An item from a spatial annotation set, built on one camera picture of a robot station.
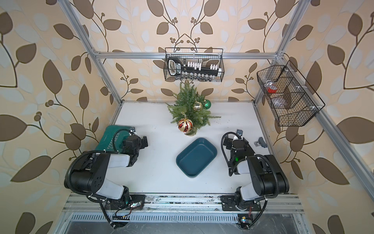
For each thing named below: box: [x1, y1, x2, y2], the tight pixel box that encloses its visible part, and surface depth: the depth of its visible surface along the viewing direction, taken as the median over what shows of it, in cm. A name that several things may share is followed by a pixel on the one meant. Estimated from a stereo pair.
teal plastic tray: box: [175, 137, 218, 178], surface depth 92 cm
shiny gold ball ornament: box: [192, 100, 203, 112], surface depth 77 cm
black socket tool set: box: [167, 56, 223, 81], surface depth 86 cm
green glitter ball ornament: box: [203, 99, 212, 110], surface depth 82 cm
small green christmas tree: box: [165, 79, 222, 137], surface depth 78 cm
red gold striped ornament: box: [178, 117, 194, 133], surface depth 71 cm
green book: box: [94, 125, 136, 154], surface depth 93 cm
